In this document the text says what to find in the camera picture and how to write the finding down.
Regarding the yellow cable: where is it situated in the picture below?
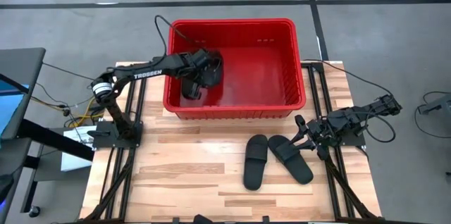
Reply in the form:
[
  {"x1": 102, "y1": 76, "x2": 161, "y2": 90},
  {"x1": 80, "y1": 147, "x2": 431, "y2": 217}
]
[{"x1": 30, "y1": 96, "x2": 106, "y2": 129}]

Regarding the blue lit screen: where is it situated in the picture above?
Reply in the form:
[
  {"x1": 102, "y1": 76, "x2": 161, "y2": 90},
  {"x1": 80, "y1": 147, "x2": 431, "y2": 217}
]
[{"x1": 0, "y1": 77, "x2": 30, "y2": 137}]

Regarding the grey metal stand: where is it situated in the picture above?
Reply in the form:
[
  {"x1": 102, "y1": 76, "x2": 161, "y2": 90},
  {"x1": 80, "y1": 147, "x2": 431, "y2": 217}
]
[{"x1": 418, "y1": 92, "x2": 451, "y2": 116}]

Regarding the thin black floor cable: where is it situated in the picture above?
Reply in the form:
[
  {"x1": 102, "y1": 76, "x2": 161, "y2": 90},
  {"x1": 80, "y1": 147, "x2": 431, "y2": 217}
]
[{"x1": 42, "y1": 61, "x2": 96, "y2": 82}]

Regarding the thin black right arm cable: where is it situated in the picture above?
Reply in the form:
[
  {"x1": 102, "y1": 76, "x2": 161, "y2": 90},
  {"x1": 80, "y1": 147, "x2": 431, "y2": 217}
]
[{"x1": 303, "y1": 58, "x2": 394, "y2": 97}]

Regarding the dark grey desk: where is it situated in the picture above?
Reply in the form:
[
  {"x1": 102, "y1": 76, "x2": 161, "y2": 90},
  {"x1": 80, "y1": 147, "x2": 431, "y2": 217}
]
[{"x1": 0, "y1": 47, "x2": 47, "y2": 140}]

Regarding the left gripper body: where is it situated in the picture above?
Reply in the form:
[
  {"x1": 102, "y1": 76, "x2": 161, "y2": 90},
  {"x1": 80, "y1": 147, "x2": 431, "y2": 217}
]
[{"x1": 183, "y1": 49, "x2": 214, "y2": 86}]

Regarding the looped black right arm cable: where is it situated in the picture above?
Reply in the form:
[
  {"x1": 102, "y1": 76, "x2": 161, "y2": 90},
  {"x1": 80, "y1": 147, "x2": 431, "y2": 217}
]
[{"x1": 364, "y1": 111, "x2": 397, "y2": 144}]

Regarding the black desk leg bar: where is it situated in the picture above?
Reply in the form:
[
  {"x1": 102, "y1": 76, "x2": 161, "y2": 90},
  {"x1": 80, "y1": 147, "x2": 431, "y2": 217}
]
[{"x1": 16, "y1": 118, "x2": 95, "y2": 162}]

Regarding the black aluminium table frame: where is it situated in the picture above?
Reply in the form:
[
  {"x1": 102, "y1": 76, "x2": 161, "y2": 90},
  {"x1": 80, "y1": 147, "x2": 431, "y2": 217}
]
[{"x1": 79, "y1": 61, "x2": 380, "y2": 224}]

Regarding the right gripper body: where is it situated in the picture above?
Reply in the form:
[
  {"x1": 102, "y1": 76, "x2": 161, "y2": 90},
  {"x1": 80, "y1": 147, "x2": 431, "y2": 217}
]
[{"x1": 305, "y1": 118, "x2": 339, "y2": 161}]

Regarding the black looped floor cable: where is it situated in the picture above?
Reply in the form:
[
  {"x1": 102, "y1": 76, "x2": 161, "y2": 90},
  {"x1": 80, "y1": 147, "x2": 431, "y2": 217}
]
[{"x1": 413, "y1": 91, "x2": 451, "y2": 139}]

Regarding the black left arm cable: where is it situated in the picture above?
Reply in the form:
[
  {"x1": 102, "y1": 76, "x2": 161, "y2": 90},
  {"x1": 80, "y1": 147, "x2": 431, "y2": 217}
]
[{"x1": 154, "y1": 14, "x2": 207, "y2": 63}]

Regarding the white paper box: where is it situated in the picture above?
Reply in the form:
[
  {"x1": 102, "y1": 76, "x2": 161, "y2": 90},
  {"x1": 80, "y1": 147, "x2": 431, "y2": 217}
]
[{"x1": 60, "y1": 125, "x2": 98, "y2": 173}]

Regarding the red plastic bin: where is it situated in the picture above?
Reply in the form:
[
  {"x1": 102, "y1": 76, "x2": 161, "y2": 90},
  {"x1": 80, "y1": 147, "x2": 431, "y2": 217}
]
[{"x1": 162, "y1": 18, "x2": 307, "y2": 120}]

